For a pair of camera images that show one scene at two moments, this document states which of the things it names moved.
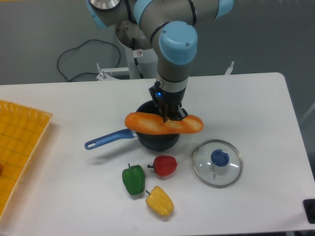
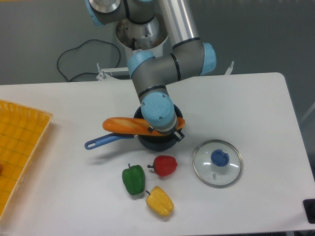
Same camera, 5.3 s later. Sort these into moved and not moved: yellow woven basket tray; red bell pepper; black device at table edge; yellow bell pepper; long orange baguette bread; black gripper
Moved: long orange baguette bread; black gripper
Not moved: yellow bell pepper; red bell pepper; black device at table edge; yellow woven basket tray
